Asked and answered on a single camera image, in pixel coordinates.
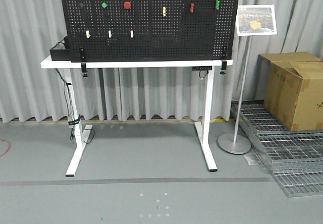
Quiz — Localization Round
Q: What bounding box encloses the black perforated pegboard panel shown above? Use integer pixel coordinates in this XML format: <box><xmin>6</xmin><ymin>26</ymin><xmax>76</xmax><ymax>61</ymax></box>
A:
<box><xmin>62</xmin><ymin>0</ymin><xmax>238</xmax><ymax>62</ymax></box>

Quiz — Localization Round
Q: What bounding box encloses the brown cardboard box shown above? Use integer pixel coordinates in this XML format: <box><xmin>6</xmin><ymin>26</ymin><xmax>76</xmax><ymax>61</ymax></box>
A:
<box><xmin>259</xmin><ymin>51</ymin><xmax>322</xmax><ymax>131</ymax></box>

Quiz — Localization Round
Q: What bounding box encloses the orange floor cable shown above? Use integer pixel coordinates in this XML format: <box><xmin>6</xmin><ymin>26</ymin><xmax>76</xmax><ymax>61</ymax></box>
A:
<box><xmin>0</xmin><ymin>138</ymin><xmax>11</xmax><ymax>157</ymax></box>

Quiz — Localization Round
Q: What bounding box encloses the green toggle switch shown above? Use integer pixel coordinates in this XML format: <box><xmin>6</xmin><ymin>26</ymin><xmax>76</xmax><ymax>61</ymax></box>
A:
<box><xmin>216</xmin><ymin>0</ymin><xmax>221</xmax><ymax>10</ymax></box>

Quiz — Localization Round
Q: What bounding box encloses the desk height control panel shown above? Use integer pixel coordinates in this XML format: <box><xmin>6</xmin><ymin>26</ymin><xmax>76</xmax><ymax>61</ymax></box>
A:
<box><xmin>192</xmin><ymin>66</ymin><xmax>212</xmax><ymax>71</ymax></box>

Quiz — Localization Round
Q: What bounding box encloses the red toggle switch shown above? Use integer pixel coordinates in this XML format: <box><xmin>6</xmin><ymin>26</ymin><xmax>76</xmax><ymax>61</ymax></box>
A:
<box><xmin>190</xmin><ymin>3</ymin><xmax>195</xmax><ymax>13</ymax></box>

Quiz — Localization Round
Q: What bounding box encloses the right black desk clamp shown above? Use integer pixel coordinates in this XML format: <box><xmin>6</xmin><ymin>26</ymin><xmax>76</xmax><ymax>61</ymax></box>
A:
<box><xmin>220</xmin><ymin>46</ymin><xmax>227</xmax><ymax>75</ymax></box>

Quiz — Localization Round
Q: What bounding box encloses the black electronics box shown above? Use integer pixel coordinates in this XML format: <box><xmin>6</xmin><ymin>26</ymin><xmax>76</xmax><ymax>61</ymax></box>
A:
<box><xmin>49</xmin><ymin>36</ymin><xmax>72</xmax><ymax>61</ymax></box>

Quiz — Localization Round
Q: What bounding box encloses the metal floor grating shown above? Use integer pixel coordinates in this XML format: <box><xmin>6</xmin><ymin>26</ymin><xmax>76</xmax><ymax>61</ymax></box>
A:
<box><xmin>231</xmin><ymin>101</ymin><xmax>322</xmax><ymax>197</ymax></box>

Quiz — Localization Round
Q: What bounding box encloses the black desk clamp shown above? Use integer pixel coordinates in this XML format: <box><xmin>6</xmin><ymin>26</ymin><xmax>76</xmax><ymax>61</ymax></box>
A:
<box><xmin>79</xmin><ymin>48</ymin><xmax>88</xmax><ymax>77</ymax></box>
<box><xmin>220</xmin><ymin>46</ymin><xmax>227</xmax><ymax>75</ymax></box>

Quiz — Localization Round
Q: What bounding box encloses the black desk cable bundle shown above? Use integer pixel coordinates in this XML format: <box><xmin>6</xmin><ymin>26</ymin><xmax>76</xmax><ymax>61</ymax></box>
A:
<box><xmin>53</xmin><ymin>68</ymin><xmax>96</xmax><ymax>144</ymax></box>

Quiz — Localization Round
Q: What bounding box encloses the silver sign stand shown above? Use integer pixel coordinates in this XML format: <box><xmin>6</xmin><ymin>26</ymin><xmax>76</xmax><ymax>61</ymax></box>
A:
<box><xmin>218</xmin><ymin>5</ymin><xmax>277</xmax><ymax>155</ymax></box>

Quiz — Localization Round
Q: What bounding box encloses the red mushroom button middle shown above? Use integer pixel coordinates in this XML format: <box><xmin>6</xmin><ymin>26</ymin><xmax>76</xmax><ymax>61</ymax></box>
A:
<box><xmin>124</xmin><ymin>1</ymin><xmax>132</xmax><ymax>9</ymax></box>

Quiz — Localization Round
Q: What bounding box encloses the left black desk clamp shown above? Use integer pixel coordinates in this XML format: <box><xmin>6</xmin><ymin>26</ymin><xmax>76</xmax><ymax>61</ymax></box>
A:
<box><xmin>79</xmin><ymin>48</ymin><xmax>88</xmax><ymax>77</ymax></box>

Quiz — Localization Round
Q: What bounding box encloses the white standing desk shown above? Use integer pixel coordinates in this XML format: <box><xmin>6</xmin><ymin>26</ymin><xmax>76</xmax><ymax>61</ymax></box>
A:
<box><xmin>40</xmin><ymin>56</ymin><xmax>233</xmax><ymax>177</ymax></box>

